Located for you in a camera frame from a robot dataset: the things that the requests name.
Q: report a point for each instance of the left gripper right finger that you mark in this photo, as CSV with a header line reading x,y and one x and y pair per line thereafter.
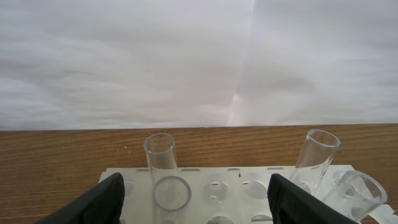
x,y
292,205

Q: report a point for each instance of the white test tube rack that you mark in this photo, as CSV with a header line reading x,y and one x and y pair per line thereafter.
x,y
202,179

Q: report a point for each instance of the clear test tube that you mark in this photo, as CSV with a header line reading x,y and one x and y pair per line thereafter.
x,y
314,158
354,196
160,155
171,194

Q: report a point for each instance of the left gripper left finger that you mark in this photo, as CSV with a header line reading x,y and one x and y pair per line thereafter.
x,y
99,202

